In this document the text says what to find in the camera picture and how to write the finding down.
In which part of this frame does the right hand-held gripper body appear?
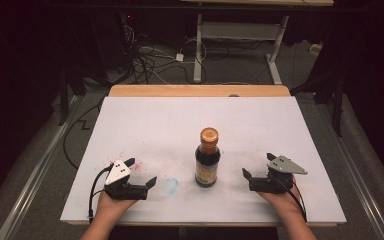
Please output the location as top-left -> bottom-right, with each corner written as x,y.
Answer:
249,155 -> 309,195

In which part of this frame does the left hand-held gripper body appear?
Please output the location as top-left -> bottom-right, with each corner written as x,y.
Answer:
103,159 -> 149,201

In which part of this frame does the dark sauce bottle orange cap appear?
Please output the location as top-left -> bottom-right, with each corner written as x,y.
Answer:
194,126 -> 222,189

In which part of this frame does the person's left hand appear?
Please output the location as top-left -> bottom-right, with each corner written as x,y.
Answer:
95,191 -> 138,218

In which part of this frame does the person's right hand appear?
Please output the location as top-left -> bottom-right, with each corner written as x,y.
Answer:
257,176 -> 302,216

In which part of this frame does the white board sheet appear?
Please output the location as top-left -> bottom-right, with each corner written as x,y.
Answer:
59,96 -> 348,225

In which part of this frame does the black metal stand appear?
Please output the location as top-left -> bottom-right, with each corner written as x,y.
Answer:
289,63 -> 346,138
57,63 -> 88,127

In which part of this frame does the wooden table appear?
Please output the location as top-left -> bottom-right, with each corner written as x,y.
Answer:
67,84 -> 338,228

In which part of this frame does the white floor box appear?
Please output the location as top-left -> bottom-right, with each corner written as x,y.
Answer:
308,43 -> 324,57

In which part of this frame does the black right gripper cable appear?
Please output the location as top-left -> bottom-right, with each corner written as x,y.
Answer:
273,178 -> 308,223

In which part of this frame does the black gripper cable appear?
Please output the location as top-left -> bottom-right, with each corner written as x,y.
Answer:
88,165 -> 115,224
273,178 -> 308,223

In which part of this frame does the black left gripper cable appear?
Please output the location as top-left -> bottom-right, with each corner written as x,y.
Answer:
88,165 -> 115,224

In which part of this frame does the black floor cable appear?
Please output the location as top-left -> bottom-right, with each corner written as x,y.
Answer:
62,96 -> 106,172

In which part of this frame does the metal floor rail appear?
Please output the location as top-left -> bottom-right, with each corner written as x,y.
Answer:
309,96 -> 384,240
0,94 -> 85,240

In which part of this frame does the tangle of floor cables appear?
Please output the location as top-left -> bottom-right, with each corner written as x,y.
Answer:
118,13 -> 268,86

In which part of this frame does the white metal desk frame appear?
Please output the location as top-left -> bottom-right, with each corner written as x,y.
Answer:
192,12 -> 290,86

